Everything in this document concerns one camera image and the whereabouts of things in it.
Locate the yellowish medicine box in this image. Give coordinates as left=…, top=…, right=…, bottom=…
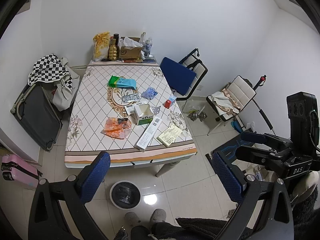
left=157, top=124, right=182, bottom=147

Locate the red small carton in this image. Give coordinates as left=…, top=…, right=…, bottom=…
left=164, top=100, right=172, bottom=109

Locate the long white toothpaste box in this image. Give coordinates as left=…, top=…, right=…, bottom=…
left=136, top=117, right=162, bottom=151

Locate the white green medicine box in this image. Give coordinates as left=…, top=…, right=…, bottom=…
left=133, top=103, right=154, bottom=126

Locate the white round trash bin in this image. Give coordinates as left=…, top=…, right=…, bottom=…
left=110, top=180, right=141, bottom=210

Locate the white padded folding chair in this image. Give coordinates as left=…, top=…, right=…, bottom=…
left=206, top=75, right=257, bottom=135

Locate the pink case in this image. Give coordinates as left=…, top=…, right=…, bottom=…
left=1, top=154, right=42, bottom=188

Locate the grey left slipper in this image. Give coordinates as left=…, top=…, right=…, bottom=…
left=124, top=212, right=141, bottom=228

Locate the grey slipper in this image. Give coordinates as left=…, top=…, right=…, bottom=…
left=124, top=212, right=141, bottom=228
left=149, top=209, right=167, bottom=226

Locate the metal dumbbell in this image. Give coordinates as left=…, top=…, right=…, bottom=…
left=187, top=111, right=207, bottom=122

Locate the white table leg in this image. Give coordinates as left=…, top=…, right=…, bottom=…
left=155, top=161, right=180, bottom=177

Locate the grey right slipper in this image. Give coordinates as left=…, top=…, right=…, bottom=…
left=149, top=209, right=167, bottom=226

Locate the light blue small packet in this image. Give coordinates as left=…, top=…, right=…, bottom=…
left=169, top=95, right=177, bottom=103

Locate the orange plastic wrapper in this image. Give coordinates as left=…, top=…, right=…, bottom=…
left=100, top=117, right=132, bottom=140

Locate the dark grey suitcase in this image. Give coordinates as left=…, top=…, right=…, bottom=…
left=10, top=83, right=62, bottom=152

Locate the blue cushion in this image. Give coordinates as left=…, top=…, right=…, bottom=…
left=160, top=57, right=196, bottom=96

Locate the white tote bag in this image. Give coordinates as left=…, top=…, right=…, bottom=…
left=53, top=57, right=80, bottom=112

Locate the clear crumpled plastic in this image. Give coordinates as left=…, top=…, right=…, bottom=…
left=150, top=106, right=161, bottom=115

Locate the patterned tablecloth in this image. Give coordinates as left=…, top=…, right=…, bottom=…
left=64, top=61, right=197, bottom=168

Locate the white small flat box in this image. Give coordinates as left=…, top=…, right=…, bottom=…
left=124, top=105, right=135, bottom=116

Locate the blue crumpled wrapper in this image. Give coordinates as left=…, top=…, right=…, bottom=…
left=141, top=87, right=158, bottom=100

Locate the silver pill blister pack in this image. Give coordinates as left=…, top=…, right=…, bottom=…
left=121, top=93, right=140, bottom=103

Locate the green blue snack bag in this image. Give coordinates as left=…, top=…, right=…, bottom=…
left=108, top=75, right=137, bottom=89

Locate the checkered black white cloth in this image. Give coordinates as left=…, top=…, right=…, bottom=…
left=28, top=54, right=73, bottom=92

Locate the clear water bottle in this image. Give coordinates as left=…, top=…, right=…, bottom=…
left=143, top=37, right=152, bottom=58

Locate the brown cardboard box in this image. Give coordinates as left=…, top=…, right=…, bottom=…
left=119, top=37, right=143, bottom=60

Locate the gold bottle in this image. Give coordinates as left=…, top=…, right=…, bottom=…
left=108, top=34, right=119, bottom=61

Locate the yellow snack bag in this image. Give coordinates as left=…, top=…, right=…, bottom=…
left=93, top=31, right=110, bottom=62

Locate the black camera box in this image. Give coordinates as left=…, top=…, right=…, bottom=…
left=286, top=92, right=319, bottom=146

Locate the black frame white chair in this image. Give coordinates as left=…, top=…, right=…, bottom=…
left=171, top=48, right=208, bottom=101

